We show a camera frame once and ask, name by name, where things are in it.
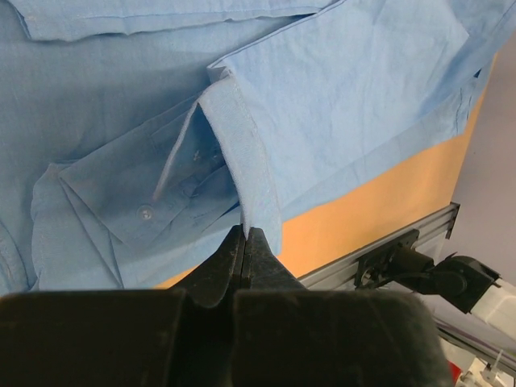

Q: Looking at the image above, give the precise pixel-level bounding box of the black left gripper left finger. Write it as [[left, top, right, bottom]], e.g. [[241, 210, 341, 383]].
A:
[[1, 226, 245, 386]]

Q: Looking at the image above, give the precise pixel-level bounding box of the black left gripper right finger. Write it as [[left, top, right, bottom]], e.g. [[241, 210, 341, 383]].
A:
[[231, 226, 455, 387]]

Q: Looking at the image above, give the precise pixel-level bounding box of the light blue long sleeve shirt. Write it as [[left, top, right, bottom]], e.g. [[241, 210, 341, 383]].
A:
[[1, 1, 515, 294]]

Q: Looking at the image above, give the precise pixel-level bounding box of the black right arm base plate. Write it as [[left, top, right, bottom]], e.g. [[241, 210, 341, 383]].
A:
[[354, 229, 419, 289]]

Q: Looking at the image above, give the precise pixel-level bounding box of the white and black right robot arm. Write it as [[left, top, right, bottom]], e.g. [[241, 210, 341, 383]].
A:
[[386, 247, 515, 339]]

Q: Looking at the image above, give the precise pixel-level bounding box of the aluminium mounting rail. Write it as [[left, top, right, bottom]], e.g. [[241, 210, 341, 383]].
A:
[[298, 201, 516, 376]]

